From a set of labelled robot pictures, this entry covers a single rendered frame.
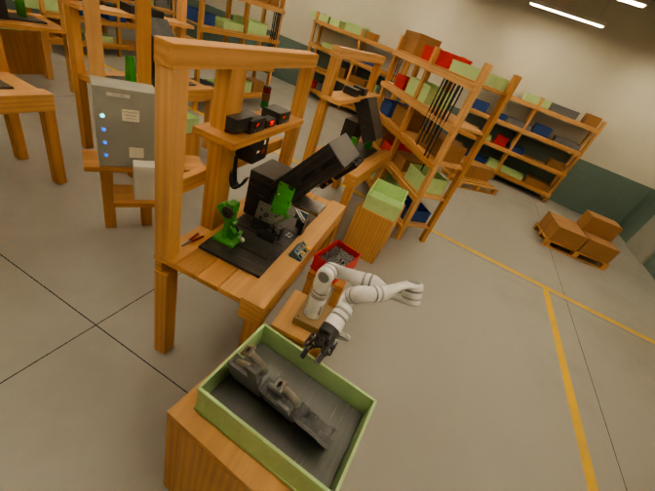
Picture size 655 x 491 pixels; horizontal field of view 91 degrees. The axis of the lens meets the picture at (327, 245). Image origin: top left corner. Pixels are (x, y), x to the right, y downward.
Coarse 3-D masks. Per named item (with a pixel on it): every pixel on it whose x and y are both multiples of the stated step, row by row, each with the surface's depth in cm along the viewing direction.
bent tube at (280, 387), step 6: (270, 384) 130; (276, 384) 109; (282, 384) 108; (270, 390) 128; (276, 390) 107; (282, 390) 106; (288, 390) 109; (282, 396) 122; (288, 396) 109; (294, 396) 111; (294, 402) 111
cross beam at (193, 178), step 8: (272, 144) 256; (280, 144) 271; (240, 160) 220; (200, 168) 188; (184, 176) 175; (192, 176) 179; (200, 176) 186; (184, 184) 175; (192, 184) 182; (200, 184) 189; (184, 192) 178
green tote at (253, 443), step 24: (264, 336) 156; (312, 360) 147; (216, 384) 135; (336, 384) 146; (216, 408) 120; (360, 408) 145; (240, 432) 118; (360, 432) 127; (264, 456) 118; (288, 456) 112; (288, 480) 117; (312, 480) 108; (336, 480) 116
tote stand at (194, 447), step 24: (192, 408) 130; (168, 432) 135; (192, 432) 124; (216, 432) 126; (168, 456) 148; (192, 456) 132; (216, 456) 120; (240, 456) 122; (168, 480) 163; (192, 480) 144; (216, 480) 129; (240, 480) 117; (264, 480) 118
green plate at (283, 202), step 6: (282, 186) 207; (288, 186) 206; (276, 192) 209; (282, 192) 208; (288, 192) 207; (276, 198) 210; (282, 198) 209; (288, 198) 208; (276, 204) 211; (282, 204) 210; (288, 204) 209; (270, 210) 213; (276, 210) 212; (282, 210) 211
